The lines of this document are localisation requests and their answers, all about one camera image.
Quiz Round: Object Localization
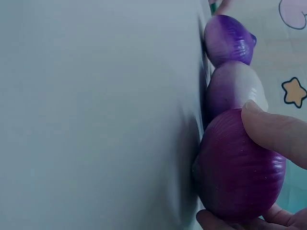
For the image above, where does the person's right hand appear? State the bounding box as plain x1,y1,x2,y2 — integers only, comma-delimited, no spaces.
196,99,307,230

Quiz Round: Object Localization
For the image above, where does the large dark purple onion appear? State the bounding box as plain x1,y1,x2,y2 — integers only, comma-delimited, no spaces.
191,108,287,222

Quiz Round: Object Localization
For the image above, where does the pale purple white onion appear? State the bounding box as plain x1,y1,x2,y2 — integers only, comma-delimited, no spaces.
205,60,269,121

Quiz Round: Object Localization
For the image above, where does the violet onion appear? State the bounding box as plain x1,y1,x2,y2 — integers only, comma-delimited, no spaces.
203,14,258,68

